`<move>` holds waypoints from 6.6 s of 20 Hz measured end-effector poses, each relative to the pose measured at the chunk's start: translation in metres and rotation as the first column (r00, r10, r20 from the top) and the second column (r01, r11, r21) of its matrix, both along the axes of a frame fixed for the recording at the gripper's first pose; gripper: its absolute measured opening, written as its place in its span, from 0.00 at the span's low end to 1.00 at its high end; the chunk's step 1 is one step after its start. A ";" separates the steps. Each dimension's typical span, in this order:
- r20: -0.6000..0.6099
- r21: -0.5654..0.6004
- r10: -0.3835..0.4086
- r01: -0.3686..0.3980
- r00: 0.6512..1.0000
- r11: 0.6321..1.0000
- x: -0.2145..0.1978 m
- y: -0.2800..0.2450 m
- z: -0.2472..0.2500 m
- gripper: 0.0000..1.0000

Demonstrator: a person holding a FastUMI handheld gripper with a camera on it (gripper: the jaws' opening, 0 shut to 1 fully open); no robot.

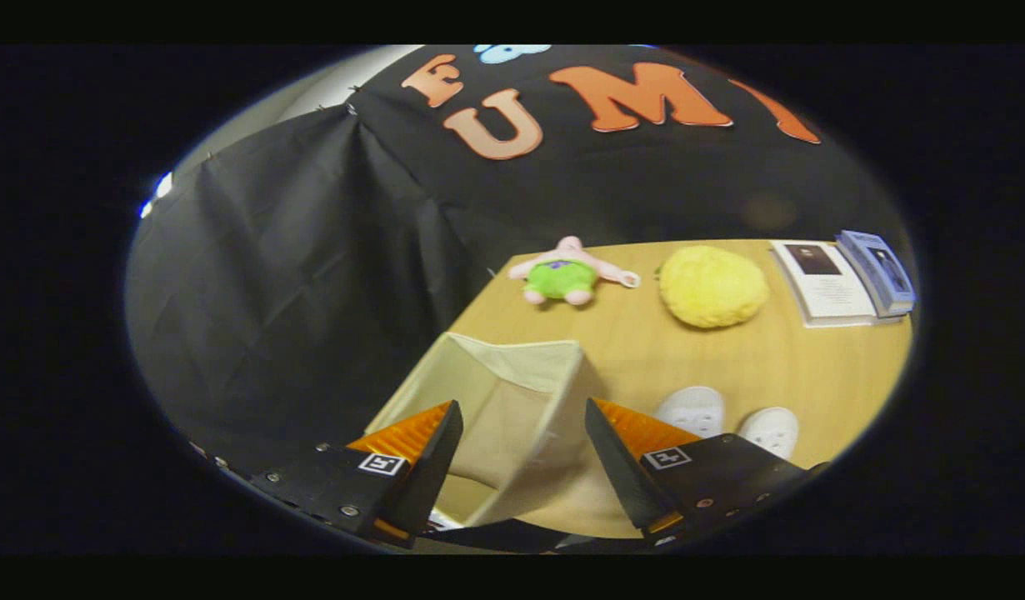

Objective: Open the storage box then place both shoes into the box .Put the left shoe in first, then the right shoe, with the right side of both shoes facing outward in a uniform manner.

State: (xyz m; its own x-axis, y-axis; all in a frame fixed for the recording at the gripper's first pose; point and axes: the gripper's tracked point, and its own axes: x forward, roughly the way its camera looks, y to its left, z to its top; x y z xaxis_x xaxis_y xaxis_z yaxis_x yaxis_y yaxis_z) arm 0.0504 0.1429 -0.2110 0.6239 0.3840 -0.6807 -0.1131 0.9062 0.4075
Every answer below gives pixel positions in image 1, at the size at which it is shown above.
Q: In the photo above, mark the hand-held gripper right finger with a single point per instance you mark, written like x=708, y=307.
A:
x=617, y=467

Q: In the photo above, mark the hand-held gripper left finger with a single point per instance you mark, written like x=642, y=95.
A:
x=433, y=467

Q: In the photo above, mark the beige fabric storage box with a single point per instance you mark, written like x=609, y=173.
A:
x=512, y=417

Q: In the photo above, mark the white canvas shoe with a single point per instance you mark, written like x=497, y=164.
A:
x=693, y=410
x=771, y=429

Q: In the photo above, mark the pink and green plush toy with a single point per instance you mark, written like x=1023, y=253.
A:
x=562, y=279

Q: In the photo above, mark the yellow plush bun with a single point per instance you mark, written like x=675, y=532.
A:
x=712, y=286

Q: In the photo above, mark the white book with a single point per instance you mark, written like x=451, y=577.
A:
x=825, y=287

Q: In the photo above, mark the blue book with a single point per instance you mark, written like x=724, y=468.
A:
x=879, y=271

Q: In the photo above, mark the ceiling light panel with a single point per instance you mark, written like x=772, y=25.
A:
x=161, y=187

